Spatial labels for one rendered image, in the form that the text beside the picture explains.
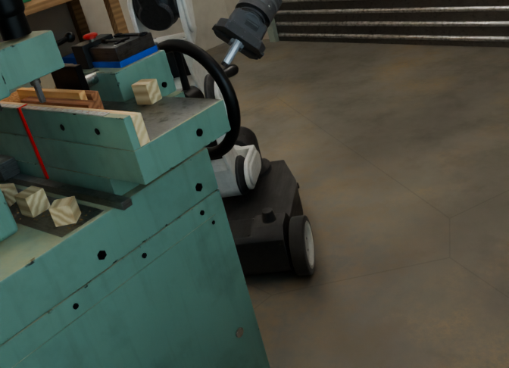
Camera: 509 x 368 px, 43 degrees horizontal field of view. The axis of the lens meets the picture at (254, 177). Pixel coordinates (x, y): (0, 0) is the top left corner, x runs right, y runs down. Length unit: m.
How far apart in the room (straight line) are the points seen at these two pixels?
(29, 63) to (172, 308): 0.51
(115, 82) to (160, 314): 0.44
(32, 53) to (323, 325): 1.19
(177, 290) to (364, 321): 0.86
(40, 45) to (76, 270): 0.41
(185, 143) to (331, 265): 1.23
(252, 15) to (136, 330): 0.72
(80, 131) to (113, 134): 0.09
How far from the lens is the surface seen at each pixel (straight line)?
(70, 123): 1.11
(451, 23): 4.20
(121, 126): 0.99
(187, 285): 1.23
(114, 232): 1.09
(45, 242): 1.06
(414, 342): 1.87
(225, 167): 2.22
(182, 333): 1.25
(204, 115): 1.09
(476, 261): 2.15
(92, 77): 1.30
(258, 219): 2.14
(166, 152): 1.04
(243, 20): 1.45
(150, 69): 1.31
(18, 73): 1.19
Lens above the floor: 1.24
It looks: 25 degrees down
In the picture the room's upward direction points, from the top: 14 degrees counter-clockwise
